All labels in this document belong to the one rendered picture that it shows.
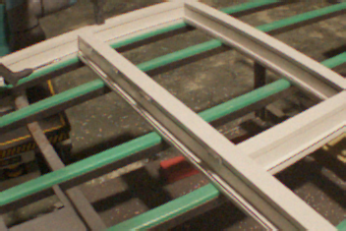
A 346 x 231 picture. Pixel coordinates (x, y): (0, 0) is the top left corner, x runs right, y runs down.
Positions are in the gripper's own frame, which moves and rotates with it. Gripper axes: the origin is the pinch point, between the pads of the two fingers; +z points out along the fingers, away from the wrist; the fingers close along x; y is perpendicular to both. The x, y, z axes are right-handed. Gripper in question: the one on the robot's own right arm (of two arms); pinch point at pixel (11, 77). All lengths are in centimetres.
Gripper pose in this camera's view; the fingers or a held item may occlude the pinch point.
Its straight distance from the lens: 150.4
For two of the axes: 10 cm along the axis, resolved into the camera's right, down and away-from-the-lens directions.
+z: 6.0, 4.7, 6.5
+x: -5.0, -4.2, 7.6
